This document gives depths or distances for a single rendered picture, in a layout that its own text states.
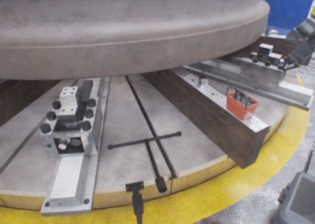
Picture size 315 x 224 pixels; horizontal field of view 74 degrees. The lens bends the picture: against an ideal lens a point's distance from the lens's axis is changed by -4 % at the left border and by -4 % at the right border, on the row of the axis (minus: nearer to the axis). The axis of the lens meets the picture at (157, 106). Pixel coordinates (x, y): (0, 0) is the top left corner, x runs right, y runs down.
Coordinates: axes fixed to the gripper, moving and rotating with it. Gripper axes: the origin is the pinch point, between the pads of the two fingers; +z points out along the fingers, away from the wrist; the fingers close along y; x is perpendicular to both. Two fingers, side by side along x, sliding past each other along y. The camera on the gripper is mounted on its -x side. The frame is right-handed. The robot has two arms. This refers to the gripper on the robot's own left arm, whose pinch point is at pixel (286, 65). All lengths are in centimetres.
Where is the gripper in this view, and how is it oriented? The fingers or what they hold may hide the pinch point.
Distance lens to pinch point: 119.8
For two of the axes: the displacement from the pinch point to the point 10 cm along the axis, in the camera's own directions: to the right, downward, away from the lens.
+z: -3.7, 5.2, 7.7
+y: -6.7, 4.2, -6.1
